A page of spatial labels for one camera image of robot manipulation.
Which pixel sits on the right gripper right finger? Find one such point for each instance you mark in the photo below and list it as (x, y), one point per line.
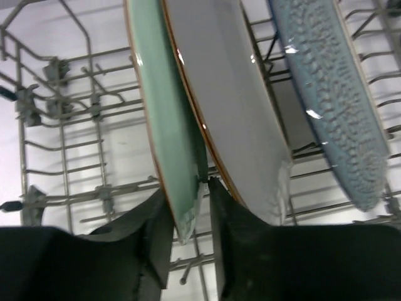
(257, 261)

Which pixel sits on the green plate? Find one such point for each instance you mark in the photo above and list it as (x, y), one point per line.
(176, 142)

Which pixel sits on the grey plate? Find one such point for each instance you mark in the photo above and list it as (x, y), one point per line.
(220, 69)

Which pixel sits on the metal wire dish rack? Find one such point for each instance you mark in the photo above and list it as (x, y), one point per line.
(85, 153)

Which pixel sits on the blue patterned plate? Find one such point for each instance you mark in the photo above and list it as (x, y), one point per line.
(330, 83)

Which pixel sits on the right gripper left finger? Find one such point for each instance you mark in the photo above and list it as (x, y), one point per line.
(125, 259)

